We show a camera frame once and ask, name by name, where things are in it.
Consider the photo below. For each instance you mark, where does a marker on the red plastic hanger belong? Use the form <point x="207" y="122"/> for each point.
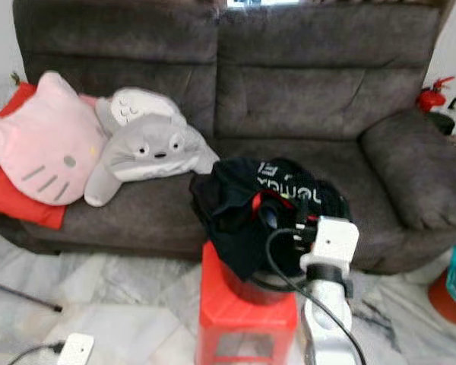
<point x="258" y="201"/>

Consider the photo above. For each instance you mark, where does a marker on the red round floor tub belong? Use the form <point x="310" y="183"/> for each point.
<point x="448" y="304"/>

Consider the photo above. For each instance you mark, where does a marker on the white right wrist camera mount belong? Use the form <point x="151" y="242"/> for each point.
<point x="333" y="245"/>

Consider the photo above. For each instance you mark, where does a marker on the red fire extinguisher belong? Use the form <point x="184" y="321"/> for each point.
<point x="432" y="97"/>

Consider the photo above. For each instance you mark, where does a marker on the red plastic stool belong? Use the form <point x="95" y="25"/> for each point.
<point x="239" y="323"/>

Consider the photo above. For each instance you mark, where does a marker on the grey white creature plush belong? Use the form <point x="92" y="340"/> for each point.
<point x="152" y="148"/>

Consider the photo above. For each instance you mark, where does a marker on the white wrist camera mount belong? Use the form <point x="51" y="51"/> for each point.
<point x="76" y="350"/>
<point x="333" y="245"/>

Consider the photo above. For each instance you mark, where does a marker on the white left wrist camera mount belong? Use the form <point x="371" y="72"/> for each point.
<point x="76" y="350"/>

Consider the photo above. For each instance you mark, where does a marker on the black t-shirt white print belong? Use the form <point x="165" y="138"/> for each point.
<point x="239" y="205"/>

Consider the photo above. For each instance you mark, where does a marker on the pink cat plush cushion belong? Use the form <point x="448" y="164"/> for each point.
<point x="42" y="141"/>

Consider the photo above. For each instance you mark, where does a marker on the red cushion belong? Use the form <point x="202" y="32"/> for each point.
<point x="15" y="201"/>

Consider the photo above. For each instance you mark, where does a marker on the dark grey sofa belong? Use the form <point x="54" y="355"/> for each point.
<point x="319" y="87"/>

